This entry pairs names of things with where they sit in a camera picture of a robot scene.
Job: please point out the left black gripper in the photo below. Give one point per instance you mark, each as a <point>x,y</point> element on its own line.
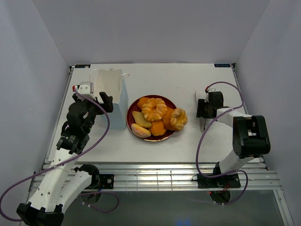
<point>90,101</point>

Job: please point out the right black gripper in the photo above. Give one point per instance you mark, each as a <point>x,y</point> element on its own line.
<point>200,112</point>

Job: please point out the light blue paper bag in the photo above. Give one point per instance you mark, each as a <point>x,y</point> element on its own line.
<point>112,82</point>

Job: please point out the pale leaf bread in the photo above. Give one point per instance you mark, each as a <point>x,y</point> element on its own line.
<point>140,120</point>

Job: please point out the sugared oval bread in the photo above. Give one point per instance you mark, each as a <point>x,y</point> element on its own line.
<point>140,131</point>

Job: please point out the large glazed ring bread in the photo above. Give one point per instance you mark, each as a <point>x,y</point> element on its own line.
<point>154,109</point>

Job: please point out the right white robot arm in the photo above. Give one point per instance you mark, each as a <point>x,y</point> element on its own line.
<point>250,138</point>

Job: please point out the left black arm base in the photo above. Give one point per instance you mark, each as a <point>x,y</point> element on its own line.
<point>103,181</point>

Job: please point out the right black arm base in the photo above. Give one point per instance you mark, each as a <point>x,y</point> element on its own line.
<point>219,187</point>

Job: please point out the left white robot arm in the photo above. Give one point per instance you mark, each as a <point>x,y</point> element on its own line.
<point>49,203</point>

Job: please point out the orange round bread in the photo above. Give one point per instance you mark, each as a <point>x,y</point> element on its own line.
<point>142,101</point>

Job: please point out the orange bone-shaped bread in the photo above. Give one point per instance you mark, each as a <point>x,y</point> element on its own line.
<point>157,128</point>

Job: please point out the dark red round plate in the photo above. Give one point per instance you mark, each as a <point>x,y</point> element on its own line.
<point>134,107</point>

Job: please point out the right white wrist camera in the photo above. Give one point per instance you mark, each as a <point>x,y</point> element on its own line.
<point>210,94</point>

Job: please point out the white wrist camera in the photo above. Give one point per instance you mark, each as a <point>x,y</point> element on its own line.
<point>85,89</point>
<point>210,94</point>

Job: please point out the sugared ring donut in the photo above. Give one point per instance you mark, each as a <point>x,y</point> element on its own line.
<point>178,119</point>

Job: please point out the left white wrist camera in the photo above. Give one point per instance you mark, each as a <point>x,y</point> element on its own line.
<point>85,89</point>

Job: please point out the aluminium rail frame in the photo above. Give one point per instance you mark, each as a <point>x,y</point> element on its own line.
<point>181,177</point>

